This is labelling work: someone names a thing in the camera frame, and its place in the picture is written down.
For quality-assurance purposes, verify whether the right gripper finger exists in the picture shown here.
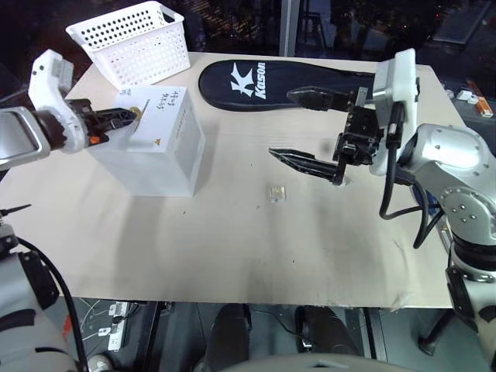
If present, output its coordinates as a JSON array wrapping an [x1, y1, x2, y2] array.
[[286, 86, 354, 114], [267, 146, 349, 188]]

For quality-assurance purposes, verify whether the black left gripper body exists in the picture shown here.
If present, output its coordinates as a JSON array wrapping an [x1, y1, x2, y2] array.
[[64, 98, 114, 147]]

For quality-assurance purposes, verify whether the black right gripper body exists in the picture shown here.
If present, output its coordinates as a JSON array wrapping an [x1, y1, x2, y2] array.
[[332, 88, 385, 167]]

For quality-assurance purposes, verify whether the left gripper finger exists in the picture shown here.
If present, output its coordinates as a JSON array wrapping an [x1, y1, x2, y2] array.
[[98, 115, 141, 133], [92, 107, 136, 122]]

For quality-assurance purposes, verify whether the white box with slot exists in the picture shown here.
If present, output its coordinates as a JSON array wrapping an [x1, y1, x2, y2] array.
[[85, 85, 206, 198]]

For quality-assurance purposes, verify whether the orange and white small box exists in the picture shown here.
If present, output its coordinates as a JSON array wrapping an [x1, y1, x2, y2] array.
[[477, 96, 494, 119]]

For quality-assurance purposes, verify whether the black Kason racket bag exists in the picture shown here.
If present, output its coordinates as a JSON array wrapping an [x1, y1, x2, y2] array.
[[198, 60, 377, 113]]

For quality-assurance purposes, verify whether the white perforated plastic basket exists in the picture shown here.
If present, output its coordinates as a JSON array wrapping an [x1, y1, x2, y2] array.
[[64, 0, 191, 88]]

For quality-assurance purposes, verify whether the grey metal pillar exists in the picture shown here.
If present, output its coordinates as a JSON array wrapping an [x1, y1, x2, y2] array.
[[278, 0, 295, 56]]

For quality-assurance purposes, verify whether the dark rounded shape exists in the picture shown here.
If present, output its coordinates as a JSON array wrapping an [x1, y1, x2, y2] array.
[[296, 305, 363, 357], [203, 303, 252, 372]]

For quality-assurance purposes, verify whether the grey robot torso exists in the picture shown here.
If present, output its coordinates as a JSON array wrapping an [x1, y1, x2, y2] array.
[[236, 351, 383, 372]]

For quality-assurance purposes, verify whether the white power strip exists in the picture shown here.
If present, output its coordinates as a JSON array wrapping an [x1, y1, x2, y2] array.
[[106, 301, 131, 353]]

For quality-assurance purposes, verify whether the black table leg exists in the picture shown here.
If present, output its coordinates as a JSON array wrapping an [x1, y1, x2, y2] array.
[[417, 308, 455, 357]]

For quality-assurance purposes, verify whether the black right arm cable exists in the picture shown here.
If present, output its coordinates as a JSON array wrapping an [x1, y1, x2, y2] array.
[[378, 99, 447, 250]]

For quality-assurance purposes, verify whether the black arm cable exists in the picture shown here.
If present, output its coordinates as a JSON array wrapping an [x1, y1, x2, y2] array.
[[378, 99, 447, 250], [16, 236, 89, 371]]

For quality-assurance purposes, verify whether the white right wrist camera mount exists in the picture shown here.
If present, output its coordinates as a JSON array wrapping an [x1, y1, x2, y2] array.
[[368, 48, 422, 176]]

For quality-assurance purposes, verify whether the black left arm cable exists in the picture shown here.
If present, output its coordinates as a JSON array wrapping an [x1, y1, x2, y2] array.
[[16, 236, 89, 371]]

